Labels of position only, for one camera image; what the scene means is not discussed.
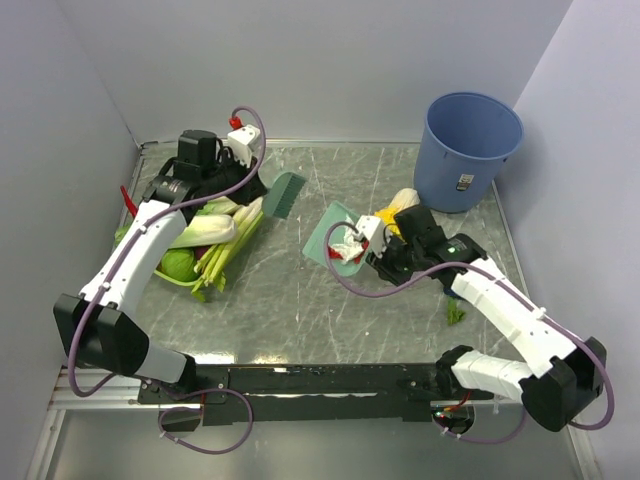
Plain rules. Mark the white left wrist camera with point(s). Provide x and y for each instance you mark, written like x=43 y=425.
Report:
x=243 y=140

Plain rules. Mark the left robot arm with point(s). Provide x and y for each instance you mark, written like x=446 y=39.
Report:
x=97 y=326

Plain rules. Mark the aluminium frame rail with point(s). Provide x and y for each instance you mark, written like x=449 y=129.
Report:
x=125 y=392

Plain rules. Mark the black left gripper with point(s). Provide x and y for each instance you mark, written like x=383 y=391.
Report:
x=250 y=192

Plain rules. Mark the white paper scrap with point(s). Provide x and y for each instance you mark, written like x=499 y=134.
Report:
x=336 y=251

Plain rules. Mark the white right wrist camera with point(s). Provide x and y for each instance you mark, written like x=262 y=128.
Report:
x=371 y=229

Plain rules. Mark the green bok choy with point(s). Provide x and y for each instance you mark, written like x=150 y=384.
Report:
x=120 y=234

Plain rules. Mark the teal dustpan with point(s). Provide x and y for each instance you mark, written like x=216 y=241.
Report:
x=316 y=248

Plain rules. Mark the green napa cabbage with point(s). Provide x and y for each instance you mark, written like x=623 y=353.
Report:
x=218 y=222

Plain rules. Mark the red chili pepper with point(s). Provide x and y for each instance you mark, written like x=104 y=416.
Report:
x=129 y=204

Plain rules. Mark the celery stalks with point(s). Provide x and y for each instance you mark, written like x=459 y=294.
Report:
x=210 y=267

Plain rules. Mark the blue plastic bucket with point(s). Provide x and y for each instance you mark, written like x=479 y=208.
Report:
x=467 y=139

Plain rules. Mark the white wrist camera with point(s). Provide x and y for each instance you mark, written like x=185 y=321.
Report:
x=371 y=229
x=243 y=140

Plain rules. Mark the red paper scrap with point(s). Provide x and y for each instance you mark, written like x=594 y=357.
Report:
x=352 y=258

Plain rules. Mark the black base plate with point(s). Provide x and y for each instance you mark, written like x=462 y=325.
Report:
x=409 y=392

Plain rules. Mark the green paper scrap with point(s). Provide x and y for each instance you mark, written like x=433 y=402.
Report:
x=455 y=314

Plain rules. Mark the green plastic basket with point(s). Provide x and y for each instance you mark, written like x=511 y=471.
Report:
x=177 y=265

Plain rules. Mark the teal hand brush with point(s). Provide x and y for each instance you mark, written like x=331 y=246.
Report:
x=281 y=196

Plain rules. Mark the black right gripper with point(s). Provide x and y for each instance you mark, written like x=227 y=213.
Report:
x=383 y=266

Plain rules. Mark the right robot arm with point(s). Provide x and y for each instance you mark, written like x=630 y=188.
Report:
x=558 y=375

